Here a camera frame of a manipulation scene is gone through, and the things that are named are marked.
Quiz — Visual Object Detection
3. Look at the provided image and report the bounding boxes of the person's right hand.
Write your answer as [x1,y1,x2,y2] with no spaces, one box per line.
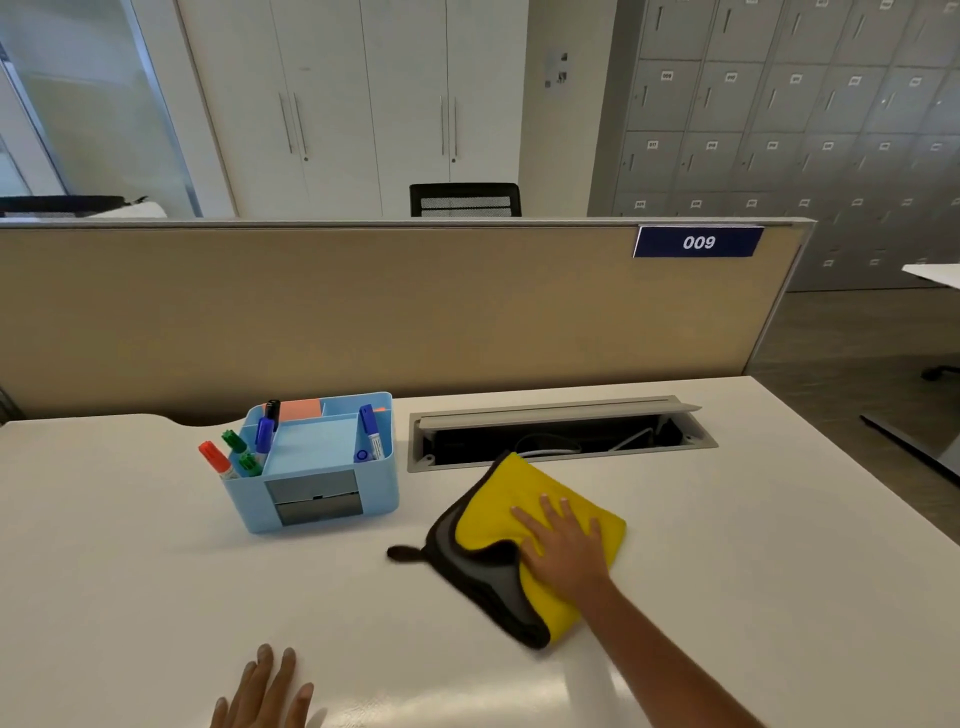
[510,495,613,603]

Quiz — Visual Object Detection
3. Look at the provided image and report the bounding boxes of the person's left hand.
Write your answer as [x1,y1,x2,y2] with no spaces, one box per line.
[210,643,317,728]

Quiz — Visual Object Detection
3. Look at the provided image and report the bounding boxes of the yellow and grey microfiber cloth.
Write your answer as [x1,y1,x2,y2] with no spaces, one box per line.
[386,451,628,651]

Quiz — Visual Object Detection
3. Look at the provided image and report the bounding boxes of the person's right forearm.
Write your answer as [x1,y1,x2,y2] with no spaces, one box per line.
[579,577,768,728]

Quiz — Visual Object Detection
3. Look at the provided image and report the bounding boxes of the light blue desk organizer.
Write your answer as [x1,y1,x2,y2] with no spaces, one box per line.
[222,390,402,536]

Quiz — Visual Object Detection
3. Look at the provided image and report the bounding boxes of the blue marker with white label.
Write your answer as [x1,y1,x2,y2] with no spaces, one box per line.
[353,404,387,464]

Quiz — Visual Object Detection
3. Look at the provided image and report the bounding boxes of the red marker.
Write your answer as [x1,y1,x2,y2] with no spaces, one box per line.
[198,440,238,482]

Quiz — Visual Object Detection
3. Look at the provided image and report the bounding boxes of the beige desk partition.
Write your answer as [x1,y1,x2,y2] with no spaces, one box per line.
[0,216,818,429]

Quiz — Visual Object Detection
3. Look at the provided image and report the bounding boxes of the dark blue number sign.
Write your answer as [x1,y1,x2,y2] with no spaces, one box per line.
[632,224,766,260]

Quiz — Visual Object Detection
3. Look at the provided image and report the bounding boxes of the black mesh office chair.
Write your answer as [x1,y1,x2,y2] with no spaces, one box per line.
[408,181,523,219]

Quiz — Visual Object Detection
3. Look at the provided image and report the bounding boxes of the white side table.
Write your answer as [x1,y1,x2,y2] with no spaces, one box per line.
[901,261,960,291]

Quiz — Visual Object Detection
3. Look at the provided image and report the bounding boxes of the white cabinet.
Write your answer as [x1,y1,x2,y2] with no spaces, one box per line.
[175,0,531,221]

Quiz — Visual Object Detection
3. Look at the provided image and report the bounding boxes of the black chair backrest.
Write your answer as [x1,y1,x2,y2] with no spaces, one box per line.
[0,194,127,219]

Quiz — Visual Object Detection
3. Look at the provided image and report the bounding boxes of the frosted glass partition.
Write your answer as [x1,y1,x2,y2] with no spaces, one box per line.
[0,0,204,219]

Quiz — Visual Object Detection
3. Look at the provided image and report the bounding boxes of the white cables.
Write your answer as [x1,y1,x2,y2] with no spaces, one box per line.
[514,426,655,459]

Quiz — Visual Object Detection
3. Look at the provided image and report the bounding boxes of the grey desk cable box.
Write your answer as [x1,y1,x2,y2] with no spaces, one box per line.
[407,394,720,474]

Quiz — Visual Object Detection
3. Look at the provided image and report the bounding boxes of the grey locker wall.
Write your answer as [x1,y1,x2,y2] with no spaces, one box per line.
[588,0,960,294]

